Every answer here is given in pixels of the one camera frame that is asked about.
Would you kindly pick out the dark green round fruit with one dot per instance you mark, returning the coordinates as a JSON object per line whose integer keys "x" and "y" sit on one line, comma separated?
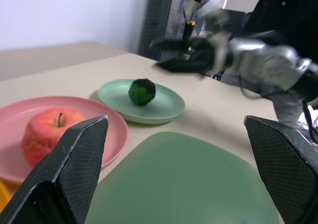
{"x": 141, "y": 92}

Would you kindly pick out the small green round plate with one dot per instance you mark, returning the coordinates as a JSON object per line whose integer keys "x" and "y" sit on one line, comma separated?
{"x": 111, "y": 95}

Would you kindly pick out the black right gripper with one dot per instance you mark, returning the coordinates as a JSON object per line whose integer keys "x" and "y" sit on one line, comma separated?
{"x": 202, "y": 56}

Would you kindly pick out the red apple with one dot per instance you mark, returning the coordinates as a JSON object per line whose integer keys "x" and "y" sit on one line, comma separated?
{"x": 42, "y": 132}

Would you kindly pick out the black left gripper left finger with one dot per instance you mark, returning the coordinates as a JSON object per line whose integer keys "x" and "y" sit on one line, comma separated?
{"x": 72, "y": 159}

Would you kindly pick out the pink round plate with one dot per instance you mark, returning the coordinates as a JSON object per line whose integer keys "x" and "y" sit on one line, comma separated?
{"x": 104, "y": 112}

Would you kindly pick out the dark grey perforated panel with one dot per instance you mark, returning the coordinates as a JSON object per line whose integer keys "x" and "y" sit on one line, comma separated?
{"x": 155, "y": 18}

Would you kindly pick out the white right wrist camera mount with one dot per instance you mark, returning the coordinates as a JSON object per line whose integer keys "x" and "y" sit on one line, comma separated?
{"x": 218, "y": 40}

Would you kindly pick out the person in black jacket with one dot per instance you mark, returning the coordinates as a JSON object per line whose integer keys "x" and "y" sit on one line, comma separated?
{"x": 285, "y": 10}

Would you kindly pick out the large green plate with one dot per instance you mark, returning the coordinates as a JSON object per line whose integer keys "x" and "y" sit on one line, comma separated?
{"x": 179, "y": 179}

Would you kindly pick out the yellow plate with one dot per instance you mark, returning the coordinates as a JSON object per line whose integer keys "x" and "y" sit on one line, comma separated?
{"x": 3, "y": 194}

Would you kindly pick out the black cylindrical stand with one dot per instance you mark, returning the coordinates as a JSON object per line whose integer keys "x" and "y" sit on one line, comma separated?
{"x": 188, "y": 34}

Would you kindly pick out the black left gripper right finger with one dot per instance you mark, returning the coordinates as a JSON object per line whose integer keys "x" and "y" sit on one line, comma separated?
{"x": 285, "y": 159}

